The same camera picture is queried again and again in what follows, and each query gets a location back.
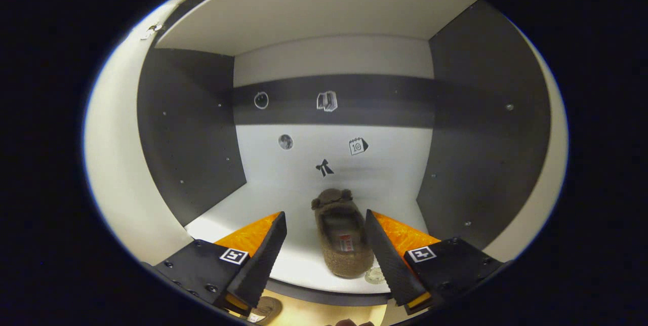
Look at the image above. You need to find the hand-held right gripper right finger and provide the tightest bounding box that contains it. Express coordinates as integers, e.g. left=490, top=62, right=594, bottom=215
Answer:
left=364, top=210, right=507, bottom=315

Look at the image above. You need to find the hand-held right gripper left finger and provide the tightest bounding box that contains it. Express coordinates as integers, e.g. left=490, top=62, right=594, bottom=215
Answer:
left=152, top=211, right=288, bottom=316

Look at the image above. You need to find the brown slipper shoe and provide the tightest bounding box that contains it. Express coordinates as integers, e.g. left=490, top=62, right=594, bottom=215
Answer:
left=247, top=296, right=283, bottom=323
left=311, top=188, right=376, bottom=280

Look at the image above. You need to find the grey cabinet door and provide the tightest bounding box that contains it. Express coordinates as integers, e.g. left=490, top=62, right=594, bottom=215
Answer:
left=83, top=0, right=195, bottom=267
left=483, top=43, right=569, bottom=263

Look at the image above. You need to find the grey shoe cabinet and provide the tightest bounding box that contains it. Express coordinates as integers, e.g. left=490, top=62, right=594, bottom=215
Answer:
left=83, top=0, right=569, bottom=307

